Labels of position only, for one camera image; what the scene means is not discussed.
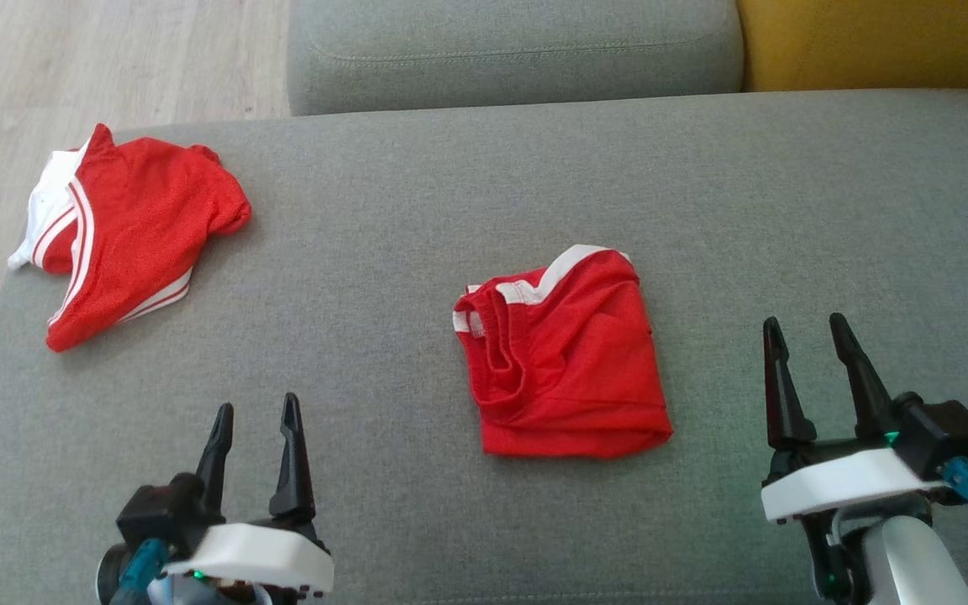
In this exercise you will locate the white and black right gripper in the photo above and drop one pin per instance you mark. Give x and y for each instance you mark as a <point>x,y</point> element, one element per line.
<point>845,483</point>

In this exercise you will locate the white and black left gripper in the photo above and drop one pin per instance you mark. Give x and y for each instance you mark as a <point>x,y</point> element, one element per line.
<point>257,555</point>

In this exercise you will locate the red garment with white band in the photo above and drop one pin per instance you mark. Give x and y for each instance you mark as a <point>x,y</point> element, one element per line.
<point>576,370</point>

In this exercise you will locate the red garment with striped trim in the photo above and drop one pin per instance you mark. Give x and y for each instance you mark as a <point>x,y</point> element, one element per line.
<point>139,227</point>

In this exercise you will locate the large grey sofa seat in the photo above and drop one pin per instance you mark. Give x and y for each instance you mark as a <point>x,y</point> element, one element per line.
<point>417,210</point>

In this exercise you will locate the wide yellow sofa back cushion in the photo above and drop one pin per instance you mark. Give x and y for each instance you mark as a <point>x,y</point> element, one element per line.
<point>870,42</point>

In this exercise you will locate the grey sofa seat cushion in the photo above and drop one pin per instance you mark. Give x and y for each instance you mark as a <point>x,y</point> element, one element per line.
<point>518,42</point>

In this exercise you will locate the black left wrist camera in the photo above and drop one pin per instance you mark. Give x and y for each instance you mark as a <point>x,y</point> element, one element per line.
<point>152,512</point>

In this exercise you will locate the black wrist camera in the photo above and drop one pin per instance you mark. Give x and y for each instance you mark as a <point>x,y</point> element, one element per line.
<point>152,512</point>
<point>946,437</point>

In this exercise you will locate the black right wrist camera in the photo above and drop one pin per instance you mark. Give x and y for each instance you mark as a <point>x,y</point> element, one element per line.
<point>946,437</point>

